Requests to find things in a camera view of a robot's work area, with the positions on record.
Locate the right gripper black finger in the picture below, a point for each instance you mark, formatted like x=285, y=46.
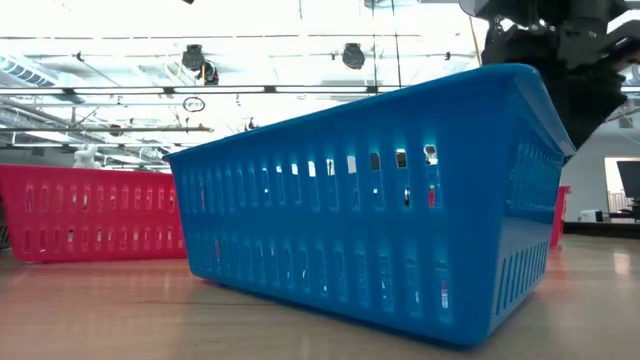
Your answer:
x=585, y=100

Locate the black monitor screen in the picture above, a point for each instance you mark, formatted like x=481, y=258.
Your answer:
x=630, y=179

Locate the small white box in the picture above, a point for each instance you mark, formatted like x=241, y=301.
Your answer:
x=590, y=216

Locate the thin black ceiling pole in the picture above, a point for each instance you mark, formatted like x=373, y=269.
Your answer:
x=397, y=50

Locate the black round ceiling device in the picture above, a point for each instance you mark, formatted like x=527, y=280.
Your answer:
x=353, y=55
x=193, y=56

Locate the blue slotted plastic basket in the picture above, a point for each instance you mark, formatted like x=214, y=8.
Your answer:
x=350, y=225

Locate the small dark ceiling fixture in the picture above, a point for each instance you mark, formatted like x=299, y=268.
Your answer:
x=250, y=124

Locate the white robot figure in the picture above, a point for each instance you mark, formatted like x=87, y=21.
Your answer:
x=86, y=156

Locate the ceiling ventilation grille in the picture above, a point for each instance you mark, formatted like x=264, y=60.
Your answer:
x=25, y=72

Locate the long ceiling light rail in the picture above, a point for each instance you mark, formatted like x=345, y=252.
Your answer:
x=215, y=90

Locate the short ceiling light rail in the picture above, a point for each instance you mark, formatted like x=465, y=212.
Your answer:
x=100, y=129

